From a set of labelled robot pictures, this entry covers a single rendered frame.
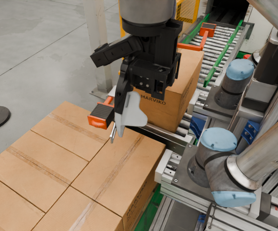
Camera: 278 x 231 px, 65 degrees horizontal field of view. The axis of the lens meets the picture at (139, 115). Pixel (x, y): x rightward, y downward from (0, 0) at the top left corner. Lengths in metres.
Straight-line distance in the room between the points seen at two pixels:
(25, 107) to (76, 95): 0.64
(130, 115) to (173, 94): 1.08
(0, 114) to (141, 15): 2.80
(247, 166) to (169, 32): 0.46
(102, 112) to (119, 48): 0.48
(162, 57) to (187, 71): 1.31
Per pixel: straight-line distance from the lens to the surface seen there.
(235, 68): 1.16
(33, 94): 3.20
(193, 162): 0.90
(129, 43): 0.35
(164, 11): 0.31
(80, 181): 1.52
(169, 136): 1.63
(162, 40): 0.33
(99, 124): 0.80
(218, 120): 1.32
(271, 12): 0.53
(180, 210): 1.78
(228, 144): 0.78
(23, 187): 1.63
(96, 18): 2.41
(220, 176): 0.72
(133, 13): 0.31
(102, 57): 0.39
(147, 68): 0.34
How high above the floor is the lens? 1.84
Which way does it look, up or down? 45 degrees down
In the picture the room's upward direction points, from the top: straight up
